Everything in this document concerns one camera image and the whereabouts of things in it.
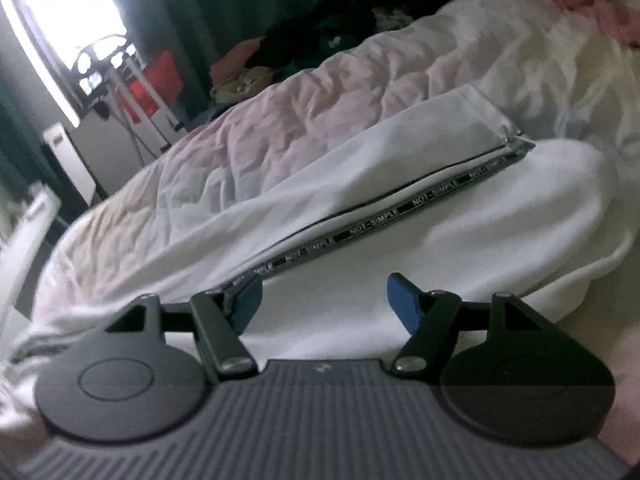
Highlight plush toy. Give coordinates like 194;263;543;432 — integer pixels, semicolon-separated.
209;67;275;105

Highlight green curtain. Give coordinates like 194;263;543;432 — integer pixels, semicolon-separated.
0;52;68;211
112;0;361;128

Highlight white pants with black tape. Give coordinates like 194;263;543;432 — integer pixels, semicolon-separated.
200;84;628;361

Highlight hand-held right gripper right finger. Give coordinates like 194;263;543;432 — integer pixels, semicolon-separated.
387;272;544;377

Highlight orange cloth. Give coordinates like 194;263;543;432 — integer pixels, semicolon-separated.
209;36;267;86

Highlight white radiator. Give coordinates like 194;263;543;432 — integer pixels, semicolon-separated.
42;121;99;207

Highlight pink cloth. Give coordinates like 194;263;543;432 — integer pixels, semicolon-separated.
514;0;640;50

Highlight red bag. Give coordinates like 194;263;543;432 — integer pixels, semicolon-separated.
121;51;182;122

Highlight pile of dark clothes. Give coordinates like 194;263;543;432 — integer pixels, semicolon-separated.
246;6;380;70

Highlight white metal rack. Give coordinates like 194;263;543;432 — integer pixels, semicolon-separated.
74;34;188;166

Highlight bright window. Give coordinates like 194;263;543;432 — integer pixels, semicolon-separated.
0;0;128;128

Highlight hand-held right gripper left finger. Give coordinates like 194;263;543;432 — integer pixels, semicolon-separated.
105;276;264;377

